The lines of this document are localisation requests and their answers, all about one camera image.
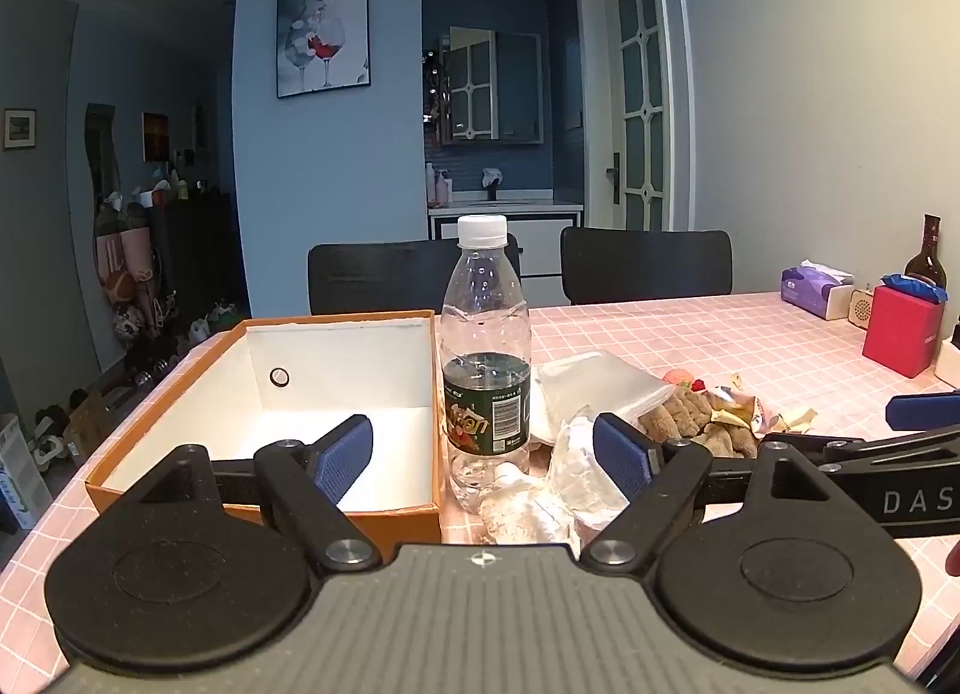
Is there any clear bag white stuffing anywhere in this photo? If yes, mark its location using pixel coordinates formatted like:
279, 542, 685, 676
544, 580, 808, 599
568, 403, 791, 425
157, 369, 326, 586
478, 406, 628, 557

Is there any yellow snack bag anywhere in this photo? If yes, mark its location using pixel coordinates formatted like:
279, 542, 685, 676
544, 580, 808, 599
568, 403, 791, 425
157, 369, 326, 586
703, 375, 817, 439

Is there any orange crochet fruit toy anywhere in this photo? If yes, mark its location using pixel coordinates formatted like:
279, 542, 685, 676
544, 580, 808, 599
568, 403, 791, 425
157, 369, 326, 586
662, 369, 706, 393

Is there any red box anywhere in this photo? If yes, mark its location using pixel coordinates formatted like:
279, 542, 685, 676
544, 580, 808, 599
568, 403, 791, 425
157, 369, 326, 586
862, 286, 944, 379

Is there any orange cardboard box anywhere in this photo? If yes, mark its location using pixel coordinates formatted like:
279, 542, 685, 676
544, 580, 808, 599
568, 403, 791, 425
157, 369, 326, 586
85, 310, 443, 554

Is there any small beige speaker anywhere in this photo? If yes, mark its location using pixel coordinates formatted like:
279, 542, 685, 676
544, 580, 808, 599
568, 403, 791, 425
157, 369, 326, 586
848, 288, 874, 330

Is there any clear plastic package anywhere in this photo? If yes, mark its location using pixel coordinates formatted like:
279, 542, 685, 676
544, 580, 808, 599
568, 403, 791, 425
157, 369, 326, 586
530, 351, 674, 447

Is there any blue item on red box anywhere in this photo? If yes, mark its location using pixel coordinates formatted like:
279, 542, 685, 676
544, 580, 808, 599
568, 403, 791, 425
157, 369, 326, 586
882, 274, 949, 306

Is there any purple tissue box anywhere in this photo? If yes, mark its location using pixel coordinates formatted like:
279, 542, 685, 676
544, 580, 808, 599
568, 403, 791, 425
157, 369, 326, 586
779, 260, 854, 322

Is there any dark wine bottle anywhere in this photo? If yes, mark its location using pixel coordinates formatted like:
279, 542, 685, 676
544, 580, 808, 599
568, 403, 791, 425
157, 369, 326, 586
905, 214, 947, 289

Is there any clear plastic water bottle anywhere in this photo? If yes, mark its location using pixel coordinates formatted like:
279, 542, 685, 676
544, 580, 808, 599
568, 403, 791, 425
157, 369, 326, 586
439, 214, 532, 513

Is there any right black chair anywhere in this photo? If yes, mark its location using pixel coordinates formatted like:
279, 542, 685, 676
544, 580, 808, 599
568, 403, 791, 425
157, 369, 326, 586
560, 228, 732, 306

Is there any black chair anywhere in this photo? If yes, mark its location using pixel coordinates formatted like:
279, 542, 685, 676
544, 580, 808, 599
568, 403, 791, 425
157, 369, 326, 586
560, 228, 732, 306
308, 216, 529, 320

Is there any left black chair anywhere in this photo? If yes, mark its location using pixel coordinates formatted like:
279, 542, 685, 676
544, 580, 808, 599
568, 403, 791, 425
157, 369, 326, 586
308, 216, 529, 320

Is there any white blue carton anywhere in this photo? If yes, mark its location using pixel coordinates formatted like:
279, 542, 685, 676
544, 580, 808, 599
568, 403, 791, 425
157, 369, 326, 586
0, 414, 52, 530

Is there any white vanity cabinet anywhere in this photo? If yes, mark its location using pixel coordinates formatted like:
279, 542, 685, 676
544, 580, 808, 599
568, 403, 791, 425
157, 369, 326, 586
428, 190, 584, 288

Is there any white glass-pane door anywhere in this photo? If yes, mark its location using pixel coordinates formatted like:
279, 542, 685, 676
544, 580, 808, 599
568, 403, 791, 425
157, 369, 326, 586
578, 0, 695, 231

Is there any bathroom mirror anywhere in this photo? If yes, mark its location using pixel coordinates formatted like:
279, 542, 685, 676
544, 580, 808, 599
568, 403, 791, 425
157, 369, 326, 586
439, 28, 545, 146

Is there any small framed picture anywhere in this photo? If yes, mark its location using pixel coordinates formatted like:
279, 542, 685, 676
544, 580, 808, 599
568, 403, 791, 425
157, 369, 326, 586
2, 109, 37, 151

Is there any wine glass wall picture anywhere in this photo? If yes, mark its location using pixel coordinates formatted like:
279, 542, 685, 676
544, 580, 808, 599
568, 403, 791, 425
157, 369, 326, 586
275, 0, 373, 99

